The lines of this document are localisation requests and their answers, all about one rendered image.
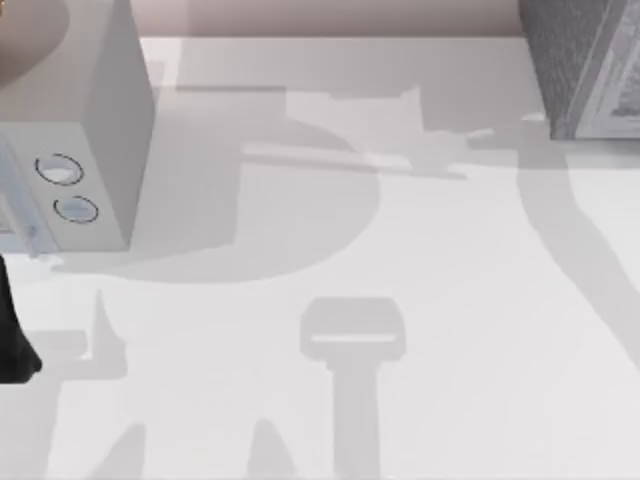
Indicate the pale microwave oven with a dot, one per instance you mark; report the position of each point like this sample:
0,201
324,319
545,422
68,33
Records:
100,75

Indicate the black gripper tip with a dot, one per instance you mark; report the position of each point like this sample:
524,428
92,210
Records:
12,340

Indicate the round microwave knob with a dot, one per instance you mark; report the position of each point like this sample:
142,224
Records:
59,169
76,209

